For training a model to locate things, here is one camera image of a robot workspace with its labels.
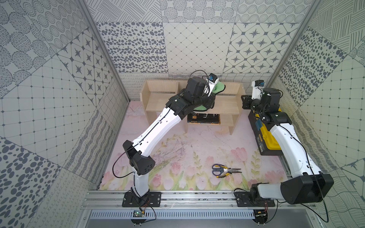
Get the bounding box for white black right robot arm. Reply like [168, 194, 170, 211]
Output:
[250, 86, 334, 204]

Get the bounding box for blue yellow handled scissors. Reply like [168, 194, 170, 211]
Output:
[212, 164, 242, 179]

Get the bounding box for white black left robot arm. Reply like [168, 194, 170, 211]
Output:
[123, 74, 220, 200]

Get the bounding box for left green circuit board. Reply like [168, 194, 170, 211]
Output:
[132, 210, 145, 219]

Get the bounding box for right black circuit board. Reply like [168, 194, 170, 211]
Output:
[253, 210, 268, 224]

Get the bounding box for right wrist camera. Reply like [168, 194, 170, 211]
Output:
[252, 80, 265, 100]

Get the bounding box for green grey microfibre cloth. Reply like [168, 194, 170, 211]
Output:
[194, 82, 226, 112]

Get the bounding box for light wooden bookshelf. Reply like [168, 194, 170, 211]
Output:
[140, 80, 245, 135]

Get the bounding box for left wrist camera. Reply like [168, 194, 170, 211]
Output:
[207, 73, 219, 96]

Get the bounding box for floral pink table mat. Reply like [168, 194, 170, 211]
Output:
[99, 101, 291, 191]

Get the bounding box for yellow and black toolbox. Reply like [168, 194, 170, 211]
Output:
[248, 111, 283, 156]

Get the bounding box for black gold patterned book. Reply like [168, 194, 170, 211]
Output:
[187, 113, 221, 124]

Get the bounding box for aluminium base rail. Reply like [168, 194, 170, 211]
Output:
[79, 190, 318, 224]

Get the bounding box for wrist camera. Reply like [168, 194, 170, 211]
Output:
[207, 73, 219, 96]
[252, 80, 265, 100]

